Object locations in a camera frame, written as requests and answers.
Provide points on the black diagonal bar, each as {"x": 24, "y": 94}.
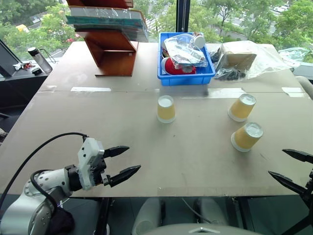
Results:
{"x": 300, "y": 224}

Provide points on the large clear plastic bag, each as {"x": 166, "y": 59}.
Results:
{"x": 266, "y": 58}

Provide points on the stack of wrapped books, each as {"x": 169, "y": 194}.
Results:
{"x": 107, "y": 22}

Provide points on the teal plastic bag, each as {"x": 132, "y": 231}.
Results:
{"x": 297, "y": 54}

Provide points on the clear plastic bag with items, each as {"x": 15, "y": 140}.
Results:
{"x": 185, "y": 51}

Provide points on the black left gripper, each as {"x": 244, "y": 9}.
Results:
{"x": 102, "y": 180}

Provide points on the black window frame post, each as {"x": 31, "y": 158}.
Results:
{"x": 183, "y": 16}

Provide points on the red round item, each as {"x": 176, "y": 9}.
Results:
{"x": 173, "y": 69}

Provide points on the keys with white tag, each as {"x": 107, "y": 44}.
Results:
{"x": 20, "y": 66}

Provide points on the black side table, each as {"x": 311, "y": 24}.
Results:
{"x": 19, "y": 90}

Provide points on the brown cardboard box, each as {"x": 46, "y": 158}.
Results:
{"x": 240, "y": 61}

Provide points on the clear tape strip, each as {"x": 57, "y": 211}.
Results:
{"x": 90, "y": 89}
{"x": 293, "y": 91}
{"x": 227, "y": 93}

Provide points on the black monitor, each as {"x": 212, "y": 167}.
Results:
{"x": 8, "y": 61}

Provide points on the black table leg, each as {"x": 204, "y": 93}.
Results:
{"x": 244, "y": 213}
{"x": 102, "y": 215}

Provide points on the white capped bottle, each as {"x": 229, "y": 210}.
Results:
{"x": 199, "y": 40}

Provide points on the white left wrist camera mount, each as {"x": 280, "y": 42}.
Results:
{"x": 89, "y": 156}

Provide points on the yellow paper cup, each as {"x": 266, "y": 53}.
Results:
{"x": 166, "y": 111}
{"x": 245, "y": 138}
{"x": 240, "y": 109}

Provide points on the blue plastic bin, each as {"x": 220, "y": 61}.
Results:
{"x": 185, "y": 79}

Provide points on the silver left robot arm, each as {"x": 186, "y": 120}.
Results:
{"x": 29, "y": 210}

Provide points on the black items in bag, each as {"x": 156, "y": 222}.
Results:
{"x": 230, "y": 75}

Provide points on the grey robot leg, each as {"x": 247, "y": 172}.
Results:
{"x": 145, "y": 216}
{"x": 211, "y": 210}

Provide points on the black round cap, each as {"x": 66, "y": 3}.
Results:
{"x": 36, "y": 71}

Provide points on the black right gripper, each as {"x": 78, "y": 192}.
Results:
{"x": 310, "y": 191}

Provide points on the grey robot torso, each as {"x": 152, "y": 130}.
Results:
{"x": 203, "y": 230}

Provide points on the grey water bottle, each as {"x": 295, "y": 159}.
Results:
{"x": 42, "y": 61}

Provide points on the brown wooden shelf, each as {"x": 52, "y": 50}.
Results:
{"x": 115, "y": 56}

